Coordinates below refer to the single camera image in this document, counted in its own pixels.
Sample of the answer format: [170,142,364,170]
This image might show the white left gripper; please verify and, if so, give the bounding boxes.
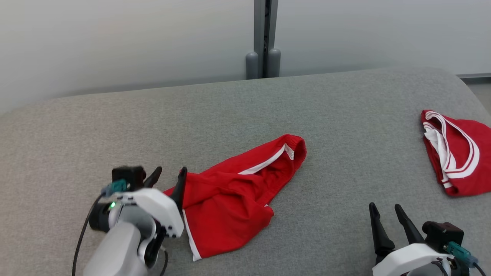
[111,166,188,238]

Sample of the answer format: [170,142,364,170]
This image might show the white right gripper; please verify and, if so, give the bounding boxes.
[369,202,470,276]

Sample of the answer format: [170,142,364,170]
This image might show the red shorts with white trim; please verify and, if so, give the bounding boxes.
[163,133,307,262]

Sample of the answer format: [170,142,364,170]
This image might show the red jersey with white trim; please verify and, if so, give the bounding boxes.
[421,110,491,197]

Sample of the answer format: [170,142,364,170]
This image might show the grey baseboard strip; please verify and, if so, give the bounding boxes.
[456,73,491,84]

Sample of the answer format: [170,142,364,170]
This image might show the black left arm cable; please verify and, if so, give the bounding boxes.
[72,179,127,276]

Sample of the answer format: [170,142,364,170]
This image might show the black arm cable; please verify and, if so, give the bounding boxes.
[72,179,127,276]
[447,241,491,276]

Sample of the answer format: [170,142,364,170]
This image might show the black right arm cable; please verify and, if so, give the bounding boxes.
[447,241,491,276]

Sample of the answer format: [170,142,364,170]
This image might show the grey cylindrical post foot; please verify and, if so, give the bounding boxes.
[245,52,259,80]
[267,48,281,79]

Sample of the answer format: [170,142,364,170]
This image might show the grey metal partition post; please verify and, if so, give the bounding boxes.
[253,0,279,79]

